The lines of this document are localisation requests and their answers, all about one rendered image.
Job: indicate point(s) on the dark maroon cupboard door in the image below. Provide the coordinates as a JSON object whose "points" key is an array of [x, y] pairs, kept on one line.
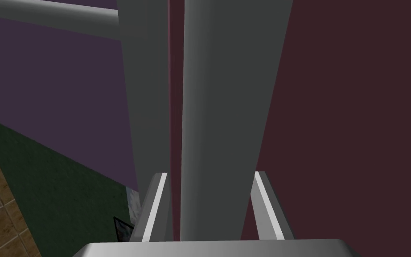
{"points": [[351, 125]]}

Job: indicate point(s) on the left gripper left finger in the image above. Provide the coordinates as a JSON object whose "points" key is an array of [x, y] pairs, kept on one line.
{"points": [[153, 214]]}

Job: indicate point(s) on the purple cupboard door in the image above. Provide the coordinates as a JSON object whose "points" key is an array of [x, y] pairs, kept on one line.
{"points": [[48, 89]]}

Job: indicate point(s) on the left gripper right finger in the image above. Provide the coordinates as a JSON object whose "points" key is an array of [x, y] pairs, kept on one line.
{"points": [[268, 217]]}

